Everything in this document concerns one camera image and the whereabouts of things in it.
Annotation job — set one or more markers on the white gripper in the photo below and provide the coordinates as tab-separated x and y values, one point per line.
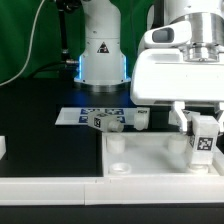
169	70

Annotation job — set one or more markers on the white square tabletop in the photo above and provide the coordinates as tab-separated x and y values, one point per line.
153	154

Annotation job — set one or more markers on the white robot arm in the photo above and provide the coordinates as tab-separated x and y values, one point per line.
103	65

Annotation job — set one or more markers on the white left fence block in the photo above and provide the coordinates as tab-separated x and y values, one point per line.
2	146

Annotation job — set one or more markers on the white front fence rail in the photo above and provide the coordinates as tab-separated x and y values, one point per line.
102	191

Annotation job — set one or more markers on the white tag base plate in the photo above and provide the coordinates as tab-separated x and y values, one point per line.
79	115

